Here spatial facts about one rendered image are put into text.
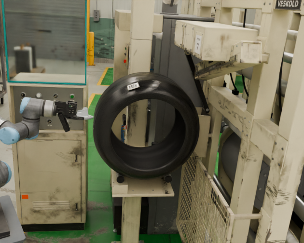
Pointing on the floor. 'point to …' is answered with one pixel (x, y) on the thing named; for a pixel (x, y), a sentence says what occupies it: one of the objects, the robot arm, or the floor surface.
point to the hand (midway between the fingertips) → (90, 118)
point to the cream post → (127, 233)
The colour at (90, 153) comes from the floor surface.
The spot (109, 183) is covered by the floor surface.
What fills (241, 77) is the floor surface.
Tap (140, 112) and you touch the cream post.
